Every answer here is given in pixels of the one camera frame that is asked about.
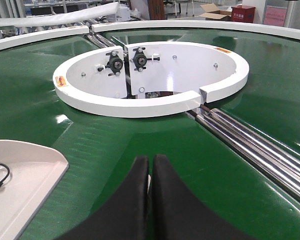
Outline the white outer rim right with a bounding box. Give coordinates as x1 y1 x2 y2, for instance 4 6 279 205
91 19 300 40

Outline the red box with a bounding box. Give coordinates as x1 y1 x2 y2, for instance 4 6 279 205
231 5 256 23

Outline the open cardboard box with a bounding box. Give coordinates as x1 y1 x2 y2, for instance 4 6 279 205
200 3 232 21

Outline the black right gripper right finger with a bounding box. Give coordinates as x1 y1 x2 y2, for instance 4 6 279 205
152 154 253 240

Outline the far steel roller set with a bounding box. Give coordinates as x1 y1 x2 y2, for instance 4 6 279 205
85 26 117 48

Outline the right black bearing mount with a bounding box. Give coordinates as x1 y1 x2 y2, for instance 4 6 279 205
132 46 160 72

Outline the white outer rim left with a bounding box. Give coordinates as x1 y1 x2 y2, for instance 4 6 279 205
0 25 90 51

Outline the pink plastic dustpan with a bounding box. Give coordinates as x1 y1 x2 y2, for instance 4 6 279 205
0 139 69 240

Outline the near steel roller set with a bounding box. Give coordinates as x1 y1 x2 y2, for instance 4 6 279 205
188 105 300 203

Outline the white inner conveyor ring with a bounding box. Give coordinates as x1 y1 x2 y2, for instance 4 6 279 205
52 41 250 119

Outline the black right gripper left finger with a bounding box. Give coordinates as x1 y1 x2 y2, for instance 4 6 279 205
57 155 149 240

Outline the yellow arrow sticker front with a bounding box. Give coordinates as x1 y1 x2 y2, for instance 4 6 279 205
55 76 67 88

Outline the left black bearing mount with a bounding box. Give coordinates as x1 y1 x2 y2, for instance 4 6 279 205
96 50 124 77

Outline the orange sticker rear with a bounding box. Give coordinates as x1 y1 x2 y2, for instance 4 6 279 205
215 47 231 54

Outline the white rim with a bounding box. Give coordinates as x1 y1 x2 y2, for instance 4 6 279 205
91 19 300 40
0 25 90 51

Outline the white padded roll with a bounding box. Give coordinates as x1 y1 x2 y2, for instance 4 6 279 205
0 2 119 27

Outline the pink sign board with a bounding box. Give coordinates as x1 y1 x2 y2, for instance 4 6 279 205
263 5 287 27

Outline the black bearing mount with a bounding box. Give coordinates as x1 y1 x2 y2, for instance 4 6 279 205
132 46 160 72
96 50 124 77

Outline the steel roller set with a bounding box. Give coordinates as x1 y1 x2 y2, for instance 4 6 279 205
85 26 117 48
188 105 300 203

